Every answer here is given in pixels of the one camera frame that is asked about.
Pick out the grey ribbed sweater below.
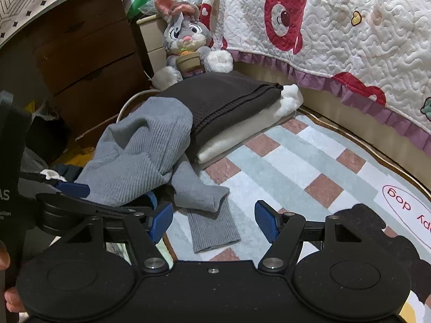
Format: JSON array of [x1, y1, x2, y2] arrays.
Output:
[[77, 97, 241, 254]]

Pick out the white quilted bedspread red bears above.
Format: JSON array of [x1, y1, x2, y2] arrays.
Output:
[[193, 0, 431, 150]]

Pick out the white cable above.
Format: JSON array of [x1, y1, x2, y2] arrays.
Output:
[[116, 89, 159, 125]]

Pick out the cream folded garment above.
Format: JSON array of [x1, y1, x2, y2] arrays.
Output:
[[193, 83, 304, 165]]

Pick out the checkered pastel rug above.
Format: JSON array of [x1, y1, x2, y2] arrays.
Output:
[[162, 106, 431, 323]]

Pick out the black plastic bag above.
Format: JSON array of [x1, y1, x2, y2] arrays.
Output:
[[22, 101, 71, 165]]

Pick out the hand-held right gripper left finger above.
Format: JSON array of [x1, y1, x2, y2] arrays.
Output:
[[62, 202, 174, 274]]

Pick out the brown wooden dresser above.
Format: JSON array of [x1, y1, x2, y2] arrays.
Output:
[[32, 0, 155, 149]]

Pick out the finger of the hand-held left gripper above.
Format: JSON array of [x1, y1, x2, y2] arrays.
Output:
[[35, 192, 159, 233], [18, 170, 91, 199]]

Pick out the grey plush rabbit toy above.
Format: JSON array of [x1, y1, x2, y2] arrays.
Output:
[[151, 0, 234, 90]]

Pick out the clear plastic bag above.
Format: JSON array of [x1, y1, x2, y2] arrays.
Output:
[[140, 0, 204, 17]]

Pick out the white nightstand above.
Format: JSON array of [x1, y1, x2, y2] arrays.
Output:
[[136, 13, 172, 78]]

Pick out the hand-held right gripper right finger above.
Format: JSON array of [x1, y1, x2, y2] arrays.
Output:
[[255, 200, 362, 274]]

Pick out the person's left hand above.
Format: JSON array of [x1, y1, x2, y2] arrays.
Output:
[[0, 241, 27, 314]]

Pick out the dark brown knit sweater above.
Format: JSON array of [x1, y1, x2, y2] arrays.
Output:
[[157, 72, 284, 149]]

